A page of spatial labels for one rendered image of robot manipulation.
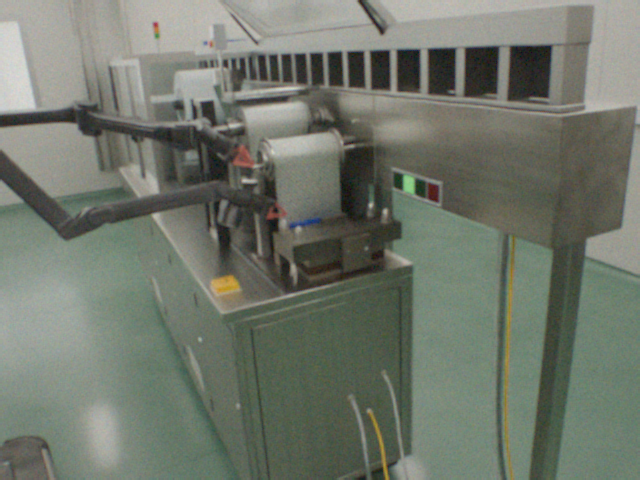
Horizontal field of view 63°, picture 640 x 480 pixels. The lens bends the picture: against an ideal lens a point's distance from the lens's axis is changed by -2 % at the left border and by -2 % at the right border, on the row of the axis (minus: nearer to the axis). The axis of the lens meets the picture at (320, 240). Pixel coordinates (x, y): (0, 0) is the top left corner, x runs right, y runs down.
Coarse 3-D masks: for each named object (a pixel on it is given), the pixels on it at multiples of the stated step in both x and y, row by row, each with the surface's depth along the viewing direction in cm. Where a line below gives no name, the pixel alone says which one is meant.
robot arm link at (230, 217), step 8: (224, 192) 165; (232, 192) 167; (224, 200) 170; (224, 208) 168; (232, 208) 169; (224, 216) 169; (232, 216) 169; (240, 216) 171; (224, 224) 169; (232, 224) 169
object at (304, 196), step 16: (288, 176) 178; (304, 176) 180; (320, 176) 183; (336, 176) 186; (288, 192) 180; (304, 192) 182; (320, 192) 185; (336, 192) 188; (288, 208) 181; (304, 208) 184; (320, 208) 187; (336, 208) 190
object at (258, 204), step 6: (252, 198) 172; (258, 198) 173; (264, 198) 175; (252, 204) 172; (258, 204) 173; (264, 204) 174; (270, 204) 173; (252, 210) 174; (258, 210) 174; (264, 210) 173; (264, 216) 173
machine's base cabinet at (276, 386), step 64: (128, 192) 369; (192, 320) 223; (256, 320) 158; (320, 320) 169; (384, 320) 180; (256, 384) 165; (320, 384) 176; (384, 384) 189; (256, 448) 172; (320, 448) 184; (384, 448) 198
